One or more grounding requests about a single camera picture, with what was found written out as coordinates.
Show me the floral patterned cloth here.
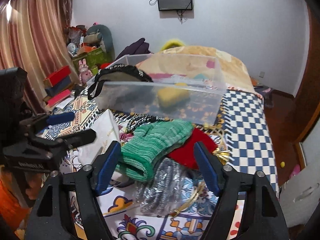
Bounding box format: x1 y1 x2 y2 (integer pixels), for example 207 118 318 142
119 128 134 144

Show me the green knitted glove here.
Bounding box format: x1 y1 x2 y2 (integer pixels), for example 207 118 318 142
116 119 194 182

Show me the black bag with chain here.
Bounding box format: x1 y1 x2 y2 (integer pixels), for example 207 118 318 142
87 64 153 100

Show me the red pouch with gold cord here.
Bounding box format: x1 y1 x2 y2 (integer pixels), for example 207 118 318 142
167 128 231 170

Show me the yellow green sponge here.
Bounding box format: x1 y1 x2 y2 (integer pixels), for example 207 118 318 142
157 87 190 108

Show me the red book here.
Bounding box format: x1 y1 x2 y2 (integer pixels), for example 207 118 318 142
48 89 71 107

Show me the white cloth pouch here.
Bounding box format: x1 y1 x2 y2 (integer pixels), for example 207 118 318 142
78 109 120 166

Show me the red gift box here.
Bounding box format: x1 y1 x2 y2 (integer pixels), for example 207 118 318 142
43 66 71 88

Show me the pink rabbit toy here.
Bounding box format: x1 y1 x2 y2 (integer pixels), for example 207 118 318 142
78 59 93 85

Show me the green cardboard box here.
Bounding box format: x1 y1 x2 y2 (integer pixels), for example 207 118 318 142
72 48 113 75

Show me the patterned patchwork bedsheet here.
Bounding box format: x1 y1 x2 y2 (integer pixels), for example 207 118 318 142
44 88 279 240

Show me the silver tinsel bundle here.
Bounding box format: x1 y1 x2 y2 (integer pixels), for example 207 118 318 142
135 157 187 217

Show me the striped pink curtain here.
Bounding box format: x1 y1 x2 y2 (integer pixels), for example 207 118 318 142
1 0 79 113

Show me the green plush pillow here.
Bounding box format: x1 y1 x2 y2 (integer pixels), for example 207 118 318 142
86 24 115 61

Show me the dark purple jacket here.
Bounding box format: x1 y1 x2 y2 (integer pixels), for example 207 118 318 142
116 38 151 60

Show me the clear plastic storage bin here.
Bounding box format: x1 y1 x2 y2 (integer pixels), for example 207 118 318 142
88 54 227 125

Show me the yellow fuzzy arch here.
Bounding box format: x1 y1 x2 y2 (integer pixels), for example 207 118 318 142
160 39 185 51

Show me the yellow fleece blanket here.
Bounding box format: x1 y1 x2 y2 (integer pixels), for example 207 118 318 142
136 46 254 93

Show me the wooden wardrobe frame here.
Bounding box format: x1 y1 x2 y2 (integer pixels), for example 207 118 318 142
293 10 319 142

